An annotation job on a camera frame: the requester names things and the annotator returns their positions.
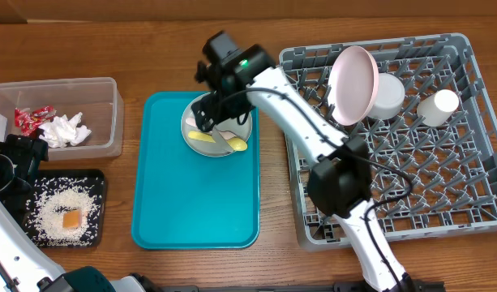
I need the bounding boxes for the large red snack wrapper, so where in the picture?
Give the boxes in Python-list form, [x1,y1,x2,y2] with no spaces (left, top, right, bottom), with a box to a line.
[14,105,57,136]

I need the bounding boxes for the white napkin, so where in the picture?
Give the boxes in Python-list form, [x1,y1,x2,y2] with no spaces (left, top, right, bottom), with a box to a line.
[39,112,92,148]

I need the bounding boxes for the yellow plastic spoon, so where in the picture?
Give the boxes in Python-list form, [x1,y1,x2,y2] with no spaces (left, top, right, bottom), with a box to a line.
[187,131,248,151]

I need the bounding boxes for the orange food cube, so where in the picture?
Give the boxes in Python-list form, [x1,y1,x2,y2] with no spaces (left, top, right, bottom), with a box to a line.
[62,209,83,230]

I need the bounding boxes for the pink plate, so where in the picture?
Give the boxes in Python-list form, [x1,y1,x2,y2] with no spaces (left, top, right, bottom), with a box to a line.
[328,45,379,126]

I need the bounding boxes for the grey bowl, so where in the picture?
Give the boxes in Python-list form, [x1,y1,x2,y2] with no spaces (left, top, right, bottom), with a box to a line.
[367,73,405,120]

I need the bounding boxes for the white paper cup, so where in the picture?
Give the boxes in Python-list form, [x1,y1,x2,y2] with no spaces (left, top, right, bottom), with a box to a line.
[417,89,459,127]

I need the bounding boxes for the grey plastic knife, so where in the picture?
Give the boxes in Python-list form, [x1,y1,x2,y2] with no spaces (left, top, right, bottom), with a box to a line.
[212,127,236,152]

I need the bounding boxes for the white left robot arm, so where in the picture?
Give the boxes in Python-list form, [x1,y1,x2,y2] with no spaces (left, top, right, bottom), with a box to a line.
[0,135,147,292]

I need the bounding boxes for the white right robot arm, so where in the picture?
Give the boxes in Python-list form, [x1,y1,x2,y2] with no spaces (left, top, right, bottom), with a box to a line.
[191,31,416,291]

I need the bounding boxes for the black food waste tray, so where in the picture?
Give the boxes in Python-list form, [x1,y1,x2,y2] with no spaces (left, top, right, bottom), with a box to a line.
[23,168,108,249]

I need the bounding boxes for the grey dishwasher rack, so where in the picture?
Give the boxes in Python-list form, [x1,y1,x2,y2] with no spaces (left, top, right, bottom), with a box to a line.
[274,32,497,253]

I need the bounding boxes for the pile of white rice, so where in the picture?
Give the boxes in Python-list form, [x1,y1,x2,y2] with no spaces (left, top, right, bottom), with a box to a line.
[24,176,103,247]

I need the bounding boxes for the clear plastic bin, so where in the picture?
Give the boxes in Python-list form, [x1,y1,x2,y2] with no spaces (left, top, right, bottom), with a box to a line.
[0,77,124,161]

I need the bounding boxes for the grey plate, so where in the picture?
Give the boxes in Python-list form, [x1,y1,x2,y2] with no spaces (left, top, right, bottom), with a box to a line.
[181,94,253,157]

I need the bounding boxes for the teal plastic tray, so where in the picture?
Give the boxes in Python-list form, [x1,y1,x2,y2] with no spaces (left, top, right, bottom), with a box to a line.
[131,92,260,250]

